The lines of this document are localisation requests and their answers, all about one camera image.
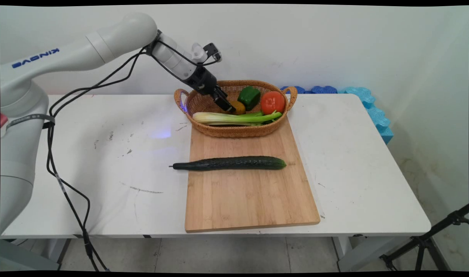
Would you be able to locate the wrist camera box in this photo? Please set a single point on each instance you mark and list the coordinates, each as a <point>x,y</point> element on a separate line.
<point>212,50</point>

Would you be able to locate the white table leg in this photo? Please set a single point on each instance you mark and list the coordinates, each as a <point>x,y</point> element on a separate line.
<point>357,254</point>

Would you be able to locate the dark blue foam mat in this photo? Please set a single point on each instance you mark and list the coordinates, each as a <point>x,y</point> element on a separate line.
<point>319,90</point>

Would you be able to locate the wooden cutting board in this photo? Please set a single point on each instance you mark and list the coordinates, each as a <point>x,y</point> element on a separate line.
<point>250,192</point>

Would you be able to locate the red tomato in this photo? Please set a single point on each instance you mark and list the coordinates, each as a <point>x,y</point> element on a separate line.
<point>273,102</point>

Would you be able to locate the grey table leg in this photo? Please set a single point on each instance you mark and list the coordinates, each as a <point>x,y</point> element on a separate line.
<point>27,256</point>

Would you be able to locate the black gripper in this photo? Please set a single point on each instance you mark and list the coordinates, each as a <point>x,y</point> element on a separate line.
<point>202,80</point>

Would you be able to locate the green bell pepper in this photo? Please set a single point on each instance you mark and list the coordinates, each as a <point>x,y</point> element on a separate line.
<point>249,97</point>

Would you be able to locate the dark green cucumber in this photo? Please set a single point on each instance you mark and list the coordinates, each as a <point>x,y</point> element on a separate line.
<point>234,163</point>

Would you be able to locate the brown potato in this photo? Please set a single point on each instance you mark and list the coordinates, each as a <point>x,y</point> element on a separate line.
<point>240,108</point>

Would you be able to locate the black tripod stand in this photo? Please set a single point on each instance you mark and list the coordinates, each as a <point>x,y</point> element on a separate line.
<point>426,242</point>

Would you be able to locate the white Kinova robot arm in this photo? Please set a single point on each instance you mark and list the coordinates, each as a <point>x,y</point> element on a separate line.
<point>65,54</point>

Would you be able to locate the cyan foam mat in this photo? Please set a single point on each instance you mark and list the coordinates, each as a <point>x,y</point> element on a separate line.
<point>376,115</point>

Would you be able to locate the woven wicker basket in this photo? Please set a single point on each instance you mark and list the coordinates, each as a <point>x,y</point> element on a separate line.
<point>234,129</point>

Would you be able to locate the green celery stalk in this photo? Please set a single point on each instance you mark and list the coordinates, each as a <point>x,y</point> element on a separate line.
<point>227,117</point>

